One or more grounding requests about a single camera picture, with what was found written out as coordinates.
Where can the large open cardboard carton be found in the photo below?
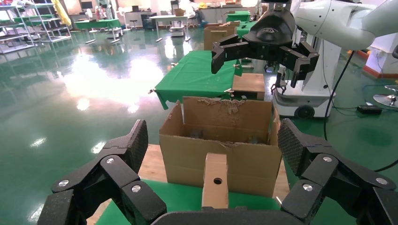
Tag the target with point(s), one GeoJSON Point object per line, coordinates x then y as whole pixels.
{"type": "Point", "coordinates": [186, 158]}

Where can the black stool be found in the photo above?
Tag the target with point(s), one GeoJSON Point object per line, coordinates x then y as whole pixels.
{"type": "Point", "coordinates": [134, 21]}

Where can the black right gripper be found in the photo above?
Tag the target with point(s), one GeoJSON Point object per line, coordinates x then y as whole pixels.
{"type": "Point", "coordinates": [272, 28]}

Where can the long green covered table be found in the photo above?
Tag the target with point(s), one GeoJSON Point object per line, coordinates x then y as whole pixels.
{"type": "Point", "coordinates": [98, 23]}

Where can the green tablecloth with yellow marks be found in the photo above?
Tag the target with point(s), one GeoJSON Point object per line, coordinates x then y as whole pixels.
{"type": "Point", "coordinates": [180, 198]}

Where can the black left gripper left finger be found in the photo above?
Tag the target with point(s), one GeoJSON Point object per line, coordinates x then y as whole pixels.
{"type": "Point", "coordinates": [118, 174]}

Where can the black power adapter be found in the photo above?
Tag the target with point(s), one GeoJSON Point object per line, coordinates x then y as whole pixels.
{"type": "Point", "coordinates": [369, 109]}

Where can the chrome stool base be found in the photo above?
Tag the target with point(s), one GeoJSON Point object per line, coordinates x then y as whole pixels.
{"type": "Point", "coordinates": [387, 99]}

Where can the brown cardboard carton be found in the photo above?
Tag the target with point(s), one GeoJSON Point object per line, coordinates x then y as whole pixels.
{"type": "Point", "coordinates": [214, 37]}

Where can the white table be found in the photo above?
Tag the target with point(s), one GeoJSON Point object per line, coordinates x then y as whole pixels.
{"type": "Point", "coordinates": [169, 17]}

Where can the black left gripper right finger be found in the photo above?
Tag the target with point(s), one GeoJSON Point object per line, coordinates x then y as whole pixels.
{"type": "Point", "coordinates": [323, 174]}

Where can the small white robot base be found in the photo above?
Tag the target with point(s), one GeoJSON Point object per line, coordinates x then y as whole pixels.
{"type": "Point", "coordinates": [177, 31]}

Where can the small cardboard box with hole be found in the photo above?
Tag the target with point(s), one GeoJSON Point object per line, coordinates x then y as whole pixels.
{"type": "Point", "coordinates": [215, 167]}

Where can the silver binder clip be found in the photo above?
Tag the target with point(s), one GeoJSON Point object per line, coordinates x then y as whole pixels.
{"type": "Point", "coordinates": [151, 91]}
{"type": "Point", "coordinates": [230, 91]}
{"type": "Point", "coordinates": [174, 64]}
{"type": "Point", "coordinates": [244, 66]}

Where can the metal shelf rack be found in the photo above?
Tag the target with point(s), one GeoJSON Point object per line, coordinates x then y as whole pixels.
{"type": "Point", "coordinates": [15, 37]}
{"type": "Point", "coordinates": [53, 29]}

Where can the small green covered table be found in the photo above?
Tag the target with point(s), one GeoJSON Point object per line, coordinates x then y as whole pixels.
{"type": "Point", "coordinates": [238, 16]}

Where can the seated person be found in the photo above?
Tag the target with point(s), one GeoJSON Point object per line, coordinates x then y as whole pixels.
{"type": "Point", "coordinates": [199, 15]}

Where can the white wheeled robot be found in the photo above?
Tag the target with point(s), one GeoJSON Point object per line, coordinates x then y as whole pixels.
{"type": "Point", "coordinates": [311, 93]}

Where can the yellow hanging garment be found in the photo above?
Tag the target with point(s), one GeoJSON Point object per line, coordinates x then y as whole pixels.
{"type": "Point", "coordinates": [62, 14]}

